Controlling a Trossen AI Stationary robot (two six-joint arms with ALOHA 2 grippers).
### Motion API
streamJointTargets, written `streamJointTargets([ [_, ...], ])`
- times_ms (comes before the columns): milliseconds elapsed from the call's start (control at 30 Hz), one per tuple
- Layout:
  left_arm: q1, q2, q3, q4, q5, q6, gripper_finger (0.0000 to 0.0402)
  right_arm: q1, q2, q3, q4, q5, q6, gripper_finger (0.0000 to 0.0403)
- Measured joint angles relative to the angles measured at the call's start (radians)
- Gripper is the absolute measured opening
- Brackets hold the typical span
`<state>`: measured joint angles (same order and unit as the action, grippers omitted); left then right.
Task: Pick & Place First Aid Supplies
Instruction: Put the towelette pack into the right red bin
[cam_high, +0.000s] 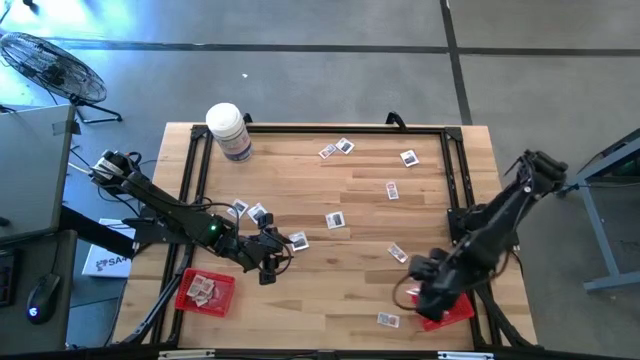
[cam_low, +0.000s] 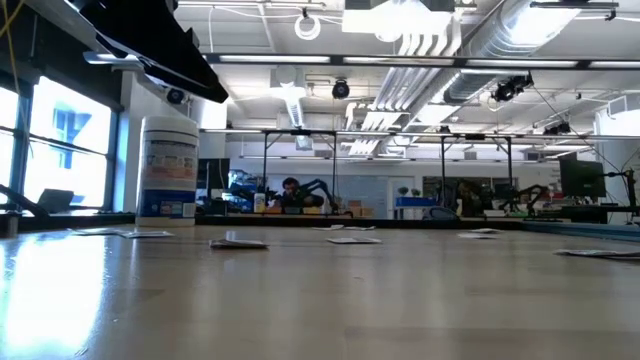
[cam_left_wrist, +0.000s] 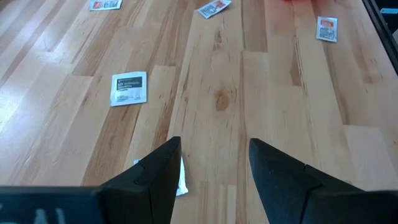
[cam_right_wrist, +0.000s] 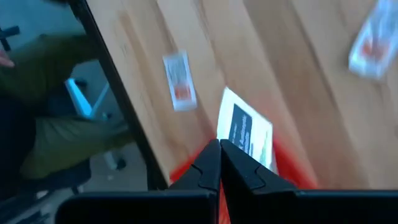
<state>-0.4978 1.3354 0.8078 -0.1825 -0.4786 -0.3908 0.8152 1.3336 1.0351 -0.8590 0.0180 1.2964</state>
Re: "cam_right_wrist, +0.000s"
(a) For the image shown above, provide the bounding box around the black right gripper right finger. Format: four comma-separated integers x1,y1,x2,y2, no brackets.
221,139,398,224

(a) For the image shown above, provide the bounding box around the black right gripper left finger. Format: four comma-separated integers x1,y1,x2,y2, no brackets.
55,139,221,224

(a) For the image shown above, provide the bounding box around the white packet with black print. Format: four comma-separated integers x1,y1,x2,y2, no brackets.
216,86,278,175

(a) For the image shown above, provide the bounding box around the red plastic mesh basket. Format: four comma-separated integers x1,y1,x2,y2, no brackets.
169,136,320,224

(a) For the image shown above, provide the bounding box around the white packet with red print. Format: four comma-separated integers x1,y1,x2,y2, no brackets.
162,49,198,113
348,0,398,80

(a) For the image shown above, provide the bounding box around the person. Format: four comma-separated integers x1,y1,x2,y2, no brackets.
0,32,134,181

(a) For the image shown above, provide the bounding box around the person's hand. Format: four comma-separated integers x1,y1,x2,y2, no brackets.
0,49,16,68

